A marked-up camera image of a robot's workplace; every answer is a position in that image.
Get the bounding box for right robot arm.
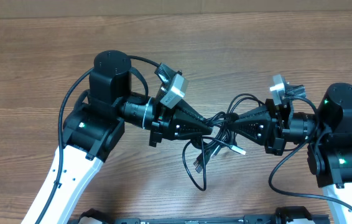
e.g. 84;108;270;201
228;82;352;223

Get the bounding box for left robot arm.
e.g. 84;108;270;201
24;50;212;223

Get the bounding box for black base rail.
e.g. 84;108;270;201
67;206;330;224

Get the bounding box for black usb cables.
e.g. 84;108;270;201
181;93;266;192

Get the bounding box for cardboard back wall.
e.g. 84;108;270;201
0;0;352;19

